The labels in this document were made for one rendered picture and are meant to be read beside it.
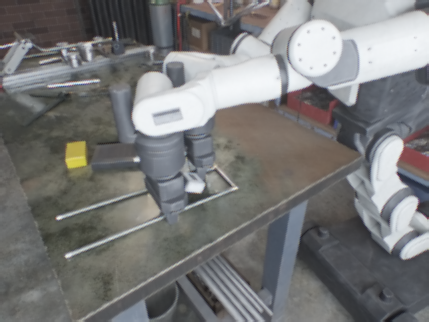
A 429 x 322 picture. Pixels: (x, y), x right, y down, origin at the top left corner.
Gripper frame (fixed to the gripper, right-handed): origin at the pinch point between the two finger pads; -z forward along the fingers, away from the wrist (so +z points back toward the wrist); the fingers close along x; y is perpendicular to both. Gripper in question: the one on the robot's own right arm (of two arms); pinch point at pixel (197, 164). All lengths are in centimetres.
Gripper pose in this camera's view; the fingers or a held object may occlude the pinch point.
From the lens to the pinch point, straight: 79.0
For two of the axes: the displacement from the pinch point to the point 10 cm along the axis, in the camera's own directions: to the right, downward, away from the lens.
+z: -0.1, -8.2, -5.8
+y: 8.8, -2.8, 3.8
